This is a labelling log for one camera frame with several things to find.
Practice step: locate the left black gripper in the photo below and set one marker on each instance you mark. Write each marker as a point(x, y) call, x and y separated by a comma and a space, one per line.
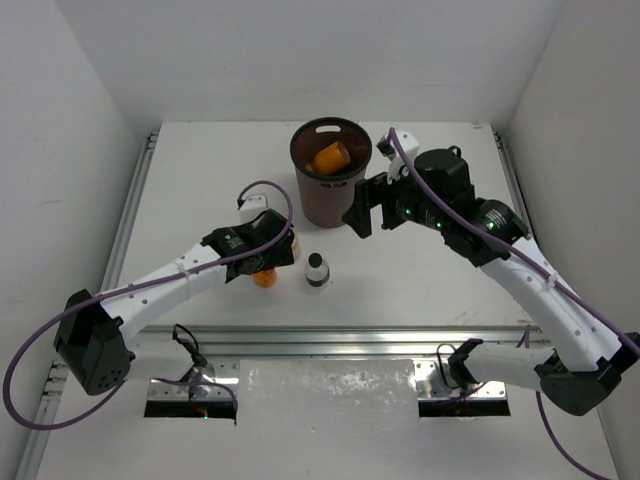
point(279, 245)

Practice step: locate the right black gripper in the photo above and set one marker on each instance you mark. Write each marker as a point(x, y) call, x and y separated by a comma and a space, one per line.
point(380, 191)

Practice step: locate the orange bottle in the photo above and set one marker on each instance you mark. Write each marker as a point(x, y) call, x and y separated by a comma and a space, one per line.
point(265, 279)
point(331, 159)

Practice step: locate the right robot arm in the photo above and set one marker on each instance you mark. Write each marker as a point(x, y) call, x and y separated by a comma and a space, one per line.
point(586, 360)

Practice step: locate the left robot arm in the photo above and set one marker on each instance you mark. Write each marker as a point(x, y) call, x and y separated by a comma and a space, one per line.
point(95, 336)

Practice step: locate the dark brown plastic bin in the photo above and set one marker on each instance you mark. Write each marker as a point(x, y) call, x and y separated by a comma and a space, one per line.
point(325, 198)

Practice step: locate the clear bottle yellow cap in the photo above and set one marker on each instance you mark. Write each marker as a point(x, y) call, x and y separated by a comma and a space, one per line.
point(295, 247)

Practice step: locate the clear bottle black cap left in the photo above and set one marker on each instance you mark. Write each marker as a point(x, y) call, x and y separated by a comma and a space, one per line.
point(317, 271)

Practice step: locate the white foam cover sheet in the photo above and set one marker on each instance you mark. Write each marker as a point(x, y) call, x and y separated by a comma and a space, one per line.
point(310, 395)

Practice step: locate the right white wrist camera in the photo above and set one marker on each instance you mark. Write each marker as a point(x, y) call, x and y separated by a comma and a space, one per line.
point(397, 145)

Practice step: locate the aluminium table frame rail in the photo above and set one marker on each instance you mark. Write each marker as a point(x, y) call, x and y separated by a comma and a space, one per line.
point(393, 296)

